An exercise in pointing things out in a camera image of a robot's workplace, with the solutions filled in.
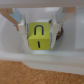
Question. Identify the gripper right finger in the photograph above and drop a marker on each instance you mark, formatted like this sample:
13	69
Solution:
57	20

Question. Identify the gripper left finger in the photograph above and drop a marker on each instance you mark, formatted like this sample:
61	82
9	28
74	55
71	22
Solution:
19	24

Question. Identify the yellow block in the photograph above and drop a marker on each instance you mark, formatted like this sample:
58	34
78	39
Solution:
40	36

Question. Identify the white plastic box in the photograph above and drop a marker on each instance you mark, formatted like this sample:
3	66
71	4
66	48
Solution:
13	50

